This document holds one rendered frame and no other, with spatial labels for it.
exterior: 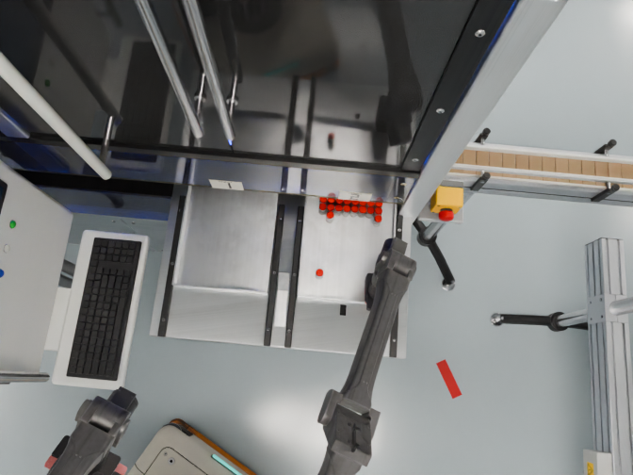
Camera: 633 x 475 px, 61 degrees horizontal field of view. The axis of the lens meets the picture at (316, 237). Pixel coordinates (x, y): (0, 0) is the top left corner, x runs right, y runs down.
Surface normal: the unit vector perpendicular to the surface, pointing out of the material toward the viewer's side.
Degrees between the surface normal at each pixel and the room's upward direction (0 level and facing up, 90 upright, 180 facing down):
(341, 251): 0
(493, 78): 90
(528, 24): 90
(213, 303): 0
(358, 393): 20
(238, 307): 0
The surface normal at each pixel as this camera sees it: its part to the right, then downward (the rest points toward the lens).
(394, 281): 0.32, -0.40
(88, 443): 0.42, -0.69
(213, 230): 0.03, -0.25
